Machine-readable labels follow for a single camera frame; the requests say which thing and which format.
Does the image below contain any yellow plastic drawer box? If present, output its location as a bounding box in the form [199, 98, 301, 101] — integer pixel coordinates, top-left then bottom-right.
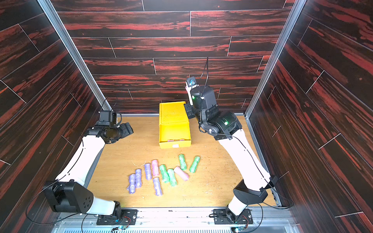
[159, 101, 191, 149]

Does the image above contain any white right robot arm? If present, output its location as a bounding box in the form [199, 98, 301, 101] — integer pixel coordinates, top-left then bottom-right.
[185, 84, 278, 222]

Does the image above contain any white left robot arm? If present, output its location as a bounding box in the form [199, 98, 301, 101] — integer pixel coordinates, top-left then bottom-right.
[42, 123, 133, 224]

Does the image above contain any purple trash bag roll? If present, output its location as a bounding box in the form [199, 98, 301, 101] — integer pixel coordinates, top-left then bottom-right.
[135, 169, 142, 188]
[153, 177, 163, 196]
[127, 173, 136, 194]
[144, 163, 153, 180]

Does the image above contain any green trash bag roll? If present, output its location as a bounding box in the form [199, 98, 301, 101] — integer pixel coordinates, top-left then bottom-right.
[189, 156, 201, 173]
[167, 169, 177, 187]
[178, 154, 187, 171]
[159, 164, 170, 183]

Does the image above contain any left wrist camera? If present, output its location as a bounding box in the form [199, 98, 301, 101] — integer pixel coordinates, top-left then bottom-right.
[97, 110, 117, 126]

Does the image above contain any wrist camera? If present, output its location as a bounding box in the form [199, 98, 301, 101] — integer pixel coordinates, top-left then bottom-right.
[186, 76, 198, 88]
[97, 110, 117, 126]

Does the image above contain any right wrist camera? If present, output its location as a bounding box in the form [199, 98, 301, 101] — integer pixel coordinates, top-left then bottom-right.
[186, 76, 198, 88]

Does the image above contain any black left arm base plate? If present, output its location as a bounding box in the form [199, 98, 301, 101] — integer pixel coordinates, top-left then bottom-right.
[96, 209, 138, 226]

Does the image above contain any aluminium enclosure frame rail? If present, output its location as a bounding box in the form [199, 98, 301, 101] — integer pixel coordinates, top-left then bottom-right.
[37, 0, 307, 233]

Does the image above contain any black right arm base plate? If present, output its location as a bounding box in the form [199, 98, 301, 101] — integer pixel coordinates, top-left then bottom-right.
[209, 208, 253, 225]

